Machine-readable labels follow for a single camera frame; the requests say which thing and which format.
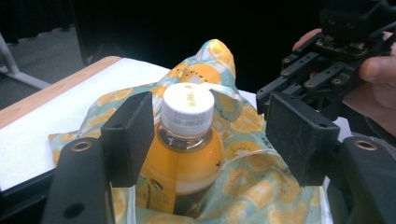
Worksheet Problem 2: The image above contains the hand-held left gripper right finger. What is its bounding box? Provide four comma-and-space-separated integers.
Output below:
264, 91, 341, 188

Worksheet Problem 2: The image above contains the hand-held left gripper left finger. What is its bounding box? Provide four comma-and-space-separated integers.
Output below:
100, 91, 156, 189

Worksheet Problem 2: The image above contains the orange juice bottle white cap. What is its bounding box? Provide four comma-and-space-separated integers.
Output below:
136, 81, 226, 219

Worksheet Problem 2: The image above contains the orange slice print bag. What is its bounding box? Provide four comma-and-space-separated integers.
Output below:
47, 38, 327, 224

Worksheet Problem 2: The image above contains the white table mat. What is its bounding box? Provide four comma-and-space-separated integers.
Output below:
0, 57, 353, 192

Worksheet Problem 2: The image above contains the grey metal stand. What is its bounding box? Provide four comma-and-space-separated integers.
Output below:
0, 32, 51, 91

